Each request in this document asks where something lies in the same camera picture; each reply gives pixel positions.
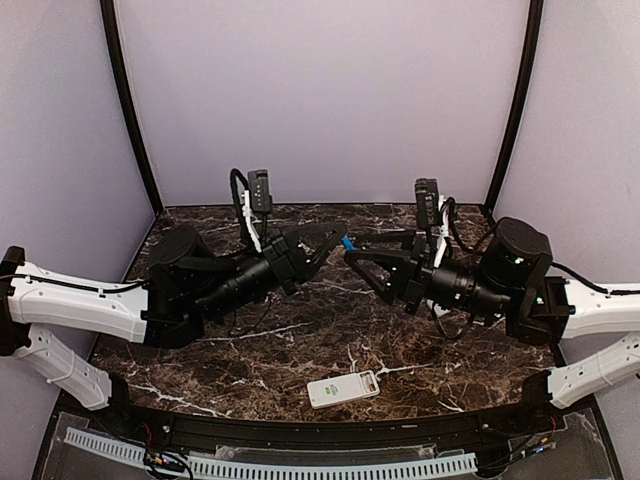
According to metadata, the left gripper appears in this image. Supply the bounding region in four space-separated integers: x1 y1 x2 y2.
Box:
193 220 349 323

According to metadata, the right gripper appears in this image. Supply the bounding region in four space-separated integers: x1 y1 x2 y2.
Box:
343 228 513 322

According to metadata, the blue battery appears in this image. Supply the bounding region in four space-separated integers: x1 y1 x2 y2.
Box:
341 236 356 251

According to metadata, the white remote control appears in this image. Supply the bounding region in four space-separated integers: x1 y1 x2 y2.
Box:
306 370 380 409

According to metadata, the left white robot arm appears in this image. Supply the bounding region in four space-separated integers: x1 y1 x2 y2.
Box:
1 222 346 436

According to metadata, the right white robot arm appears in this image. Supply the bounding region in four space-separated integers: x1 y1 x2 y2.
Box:
345 217 639 434

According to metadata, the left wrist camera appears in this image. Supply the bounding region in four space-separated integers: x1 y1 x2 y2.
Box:
248 169 272 215

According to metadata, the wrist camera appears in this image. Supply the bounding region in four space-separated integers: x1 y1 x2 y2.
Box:
414 178 440 231
248 169 272 215

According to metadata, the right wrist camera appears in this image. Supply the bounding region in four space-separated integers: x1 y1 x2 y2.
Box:
414 178 440 231

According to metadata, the black front rail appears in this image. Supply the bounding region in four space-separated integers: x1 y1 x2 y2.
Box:
89 395 595 451

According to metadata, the white slotted cable duct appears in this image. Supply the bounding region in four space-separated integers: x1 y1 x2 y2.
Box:
64 427 478 479

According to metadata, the right black frame post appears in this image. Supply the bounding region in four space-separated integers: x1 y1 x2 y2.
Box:
483 0 544 216

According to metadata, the black frame post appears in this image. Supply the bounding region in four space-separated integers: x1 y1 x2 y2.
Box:
99 0 164 216
483 0 544 216

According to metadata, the left black frame post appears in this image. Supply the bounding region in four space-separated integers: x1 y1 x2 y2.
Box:
99 0 164 216

